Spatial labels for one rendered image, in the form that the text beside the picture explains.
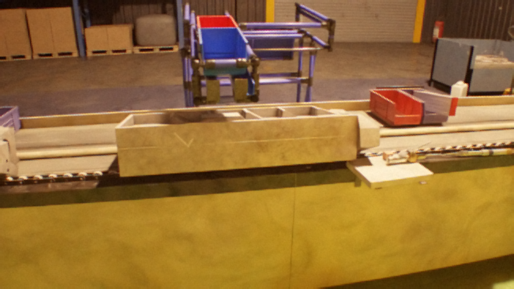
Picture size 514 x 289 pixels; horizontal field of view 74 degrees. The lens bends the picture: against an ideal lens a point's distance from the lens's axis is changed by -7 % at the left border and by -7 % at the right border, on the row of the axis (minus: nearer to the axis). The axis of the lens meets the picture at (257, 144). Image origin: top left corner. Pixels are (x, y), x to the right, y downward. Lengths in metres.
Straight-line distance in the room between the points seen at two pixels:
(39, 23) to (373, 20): 10.03
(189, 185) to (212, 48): 0.58
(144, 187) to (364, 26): 11.87
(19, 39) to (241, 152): 10.09
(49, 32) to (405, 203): 10.08
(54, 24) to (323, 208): 9.83
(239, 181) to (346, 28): 11.40
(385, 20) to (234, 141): 12.06
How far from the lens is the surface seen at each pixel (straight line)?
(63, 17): 10.77
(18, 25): 11.21
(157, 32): 10.32
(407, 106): 2.44
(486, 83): 6.56
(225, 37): 1.60
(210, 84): 1.26
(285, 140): 1.49
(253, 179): 1.52
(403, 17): 13.61
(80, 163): 1.86
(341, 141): 1.57
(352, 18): 12.75
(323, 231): 1.77
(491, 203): 2.23
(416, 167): 1.67
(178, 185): 1.51
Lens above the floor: 1.48
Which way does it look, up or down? 23 degrees down
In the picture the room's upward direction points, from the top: straight up
